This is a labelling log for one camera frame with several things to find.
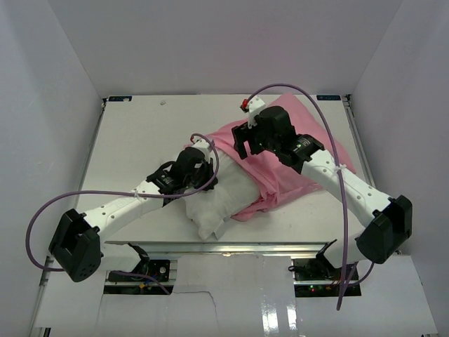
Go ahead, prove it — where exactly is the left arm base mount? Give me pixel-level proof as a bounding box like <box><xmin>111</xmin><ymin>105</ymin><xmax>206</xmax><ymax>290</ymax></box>
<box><xmin>104</xmin><ymin>244</ymin><xmax>173</xmax><ymax>296</ymax></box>

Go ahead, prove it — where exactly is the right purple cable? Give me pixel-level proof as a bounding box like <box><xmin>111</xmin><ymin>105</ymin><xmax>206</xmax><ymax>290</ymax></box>
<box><xmin>247</xmin><ymin>83</ymin><xmax>375</xmax><ymax>312</ymax></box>

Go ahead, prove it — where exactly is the left blue table label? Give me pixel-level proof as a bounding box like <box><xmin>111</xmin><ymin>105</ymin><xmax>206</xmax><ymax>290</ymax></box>
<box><xmin>107</xmin><ymin>95</ymin><xmax>133</xmax><ymax>102</ymax></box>

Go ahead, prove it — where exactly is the blue table label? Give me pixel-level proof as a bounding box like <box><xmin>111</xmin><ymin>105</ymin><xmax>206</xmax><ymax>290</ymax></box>
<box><xmin>107</xmin><ymin>95</ymin><xmax>133</xmax><ymax>102</ymax></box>
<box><xmin>316</xmin><ymin>95</ymin><xmax>341</xmax><ymax>101</ymax></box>

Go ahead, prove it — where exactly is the right blue table label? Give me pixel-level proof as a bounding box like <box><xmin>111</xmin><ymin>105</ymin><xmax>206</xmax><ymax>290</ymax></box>
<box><xmin>316</xmin><ymin>95</ymin><xmax>341</xmax><ymax>101</ymax></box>

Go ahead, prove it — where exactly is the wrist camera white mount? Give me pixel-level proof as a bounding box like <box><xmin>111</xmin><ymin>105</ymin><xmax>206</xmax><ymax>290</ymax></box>
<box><xmin>190</xmin><ymin>136</ymin><xmax>213</xmax><ymax>157</ymax></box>
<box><xmin>241</xmin><ymin>95</ymin><xmax>266</xmax><ymax>128</ymax></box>

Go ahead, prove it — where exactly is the pink floral pillowcase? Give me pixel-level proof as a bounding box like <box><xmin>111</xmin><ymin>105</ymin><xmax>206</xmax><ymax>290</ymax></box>
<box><xmin>205</xmin><ymin>93</ymin><xmax>357</xmax><ymax>223</ymax></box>

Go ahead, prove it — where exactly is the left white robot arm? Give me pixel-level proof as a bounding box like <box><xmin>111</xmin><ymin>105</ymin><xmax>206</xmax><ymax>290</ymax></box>
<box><xmin>49</xmin><ymin>147</ymin><xmax>218</xmax><ymax>282</ymax></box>

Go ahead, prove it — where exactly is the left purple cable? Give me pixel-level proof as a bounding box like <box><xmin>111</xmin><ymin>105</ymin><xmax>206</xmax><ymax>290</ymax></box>
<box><xmin>27</xmin><ymin>133</ymin><xmax>220</xmax><ymax>272</ymax></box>

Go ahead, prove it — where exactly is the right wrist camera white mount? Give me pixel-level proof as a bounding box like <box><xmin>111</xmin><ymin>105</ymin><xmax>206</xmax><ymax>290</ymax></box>
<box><xmin>241</xmin><ymin>95</ymin><xmax>266</xmax><ymax>128</ymax></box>

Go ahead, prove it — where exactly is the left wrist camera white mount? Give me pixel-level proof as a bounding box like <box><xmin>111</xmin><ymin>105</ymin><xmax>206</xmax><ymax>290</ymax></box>
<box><xmin>190</xmin><ymin>136</ymin><xmax>213</xmax><ymax>157</ymax></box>

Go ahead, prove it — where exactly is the aluminium table front rail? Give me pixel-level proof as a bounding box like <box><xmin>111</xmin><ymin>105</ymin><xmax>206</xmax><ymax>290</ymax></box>
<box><xmin>105</xmin><ymin>242</ymin><xmax>334</xmax><ymax>256</ymax></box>

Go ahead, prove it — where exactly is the white pillow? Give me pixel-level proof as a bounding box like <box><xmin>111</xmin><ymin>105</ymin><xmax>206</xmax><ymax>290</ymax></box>
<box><xmin>184</xmin><ymin>150</ymin><xmax>260</xmax><ymax>240</ymax></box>

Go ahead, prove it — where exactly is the purple cable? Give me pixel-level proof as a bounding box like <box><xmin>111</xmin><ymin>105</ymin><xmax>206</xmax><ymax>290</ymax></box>
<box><xmin>247</xmin><ymin>83</ymin><xmax>375</xmax><ymax>312</ymax></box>
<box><xmin>27</xmin><ymin>133</ymin><xmax>220</xmax><ymax>272</ymax></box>

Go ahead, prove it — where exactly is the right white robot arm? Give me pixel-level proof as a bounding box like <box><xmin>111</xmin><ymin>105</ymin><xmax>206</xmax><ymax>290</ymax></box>
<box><xmin>232</xmin><ymin>106</ymin><xmax>413</xmax><ymax>280</ymax></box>

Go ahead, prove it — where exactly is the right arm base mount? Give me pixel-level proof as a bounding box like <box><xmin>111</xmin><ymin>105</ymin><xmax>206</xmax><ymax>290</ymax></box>
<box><xmin>288</xmin><ymin>242</ymin><xmax>341</xmax><ymax>298</ymax></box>

